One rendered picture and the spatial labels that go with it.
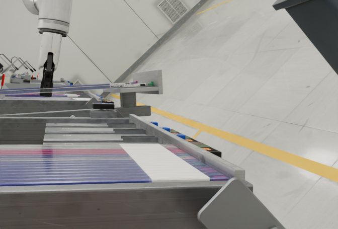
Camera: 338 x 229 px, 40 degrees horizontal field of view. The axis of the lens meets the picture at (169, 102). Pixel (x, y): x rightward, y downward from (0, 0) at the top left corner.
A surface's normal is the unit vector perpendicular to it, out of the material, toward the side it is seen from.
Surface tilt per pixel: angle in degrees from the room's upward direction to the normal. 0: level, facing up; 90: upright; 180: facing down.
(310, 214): 0
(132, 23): 90
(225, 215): 90
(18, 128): 90
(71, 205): 90
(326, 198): 0
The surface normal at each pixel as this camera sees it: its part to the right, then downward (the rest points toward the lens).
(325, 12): -0.69, 0.69
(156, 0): 0.24, 0.06
